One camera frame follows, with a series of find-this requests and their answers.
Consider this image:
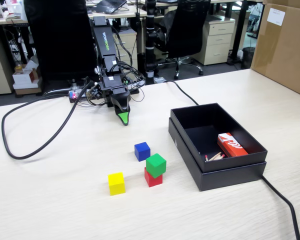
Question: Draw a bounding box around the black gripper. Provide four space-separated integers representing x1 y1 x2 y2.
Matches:
99 74 132 126

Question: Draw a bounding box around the green cube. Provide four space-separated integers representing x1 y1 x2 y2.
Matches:
145 153 167 179

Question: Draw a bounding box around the beige cabinet behind arm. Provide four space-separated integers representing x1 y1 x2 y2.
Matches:
112 31 139 73

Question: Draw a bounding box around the blue cube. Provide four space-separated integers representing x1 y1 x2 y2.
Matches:
134 141 151 162

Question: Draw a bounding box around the yellow cube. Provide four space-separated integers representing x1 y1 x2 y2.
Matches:
107 171 126 196

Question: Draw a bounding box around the red cube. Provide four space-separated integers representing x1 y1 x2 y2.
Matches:
144 166 164 188

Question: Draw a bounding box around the controller board with red light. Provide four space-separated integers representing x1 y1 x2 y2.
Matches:
67 84 93 104

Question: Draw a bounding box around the black pole with white tape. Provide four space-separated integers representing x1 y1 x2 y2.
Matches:
142 0 159 85

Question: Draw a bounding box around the black box tray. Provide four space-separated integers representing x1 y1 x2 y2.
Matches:
170 102 269 173

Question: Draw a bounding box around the large black office chair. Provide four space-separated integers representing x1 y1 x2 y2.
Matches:
23 0 99 81

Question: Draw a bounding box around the black mesh office chair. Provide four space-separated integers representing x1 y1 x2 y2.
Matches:
156 0 211 80

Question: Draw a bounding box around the black laptop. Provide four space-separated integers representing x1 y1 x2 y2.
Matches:
92 0 128 15

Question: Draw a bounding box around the white cardboard box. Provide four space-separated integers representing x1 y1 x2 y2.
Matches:
12 67 40 86

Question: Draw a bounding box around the red and white packet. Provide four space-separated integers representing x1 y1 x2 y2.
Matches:
217 132 249 158

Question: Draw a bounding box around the beige three drawer cabinet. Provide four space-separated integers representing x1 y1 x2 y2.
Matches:
196 18 236 66

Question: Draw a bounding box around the black box lid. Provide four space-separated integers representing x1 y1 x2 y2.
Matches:
168 117 267 192

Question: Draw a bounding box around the black waste bin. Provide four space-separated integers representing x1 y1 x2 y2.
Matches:
241 46 256 70

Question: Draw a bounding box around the beige office desk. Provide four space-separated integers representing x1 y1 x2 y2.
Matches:
0 3 148 26

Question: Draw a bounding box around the large brown cardboard box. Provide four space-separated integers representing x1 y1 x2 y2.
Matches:
249 0 300 100

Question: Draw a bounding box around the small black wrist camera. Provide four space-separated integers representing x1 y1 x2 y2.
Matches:
86 83 103 101

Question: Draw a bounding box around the thick black looped cable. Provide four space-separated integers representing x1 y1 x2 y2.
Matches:
0 79 95 161

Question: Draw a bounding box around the thick black straight cable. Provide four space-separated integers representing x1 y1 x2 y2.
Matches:
162 79 300 240

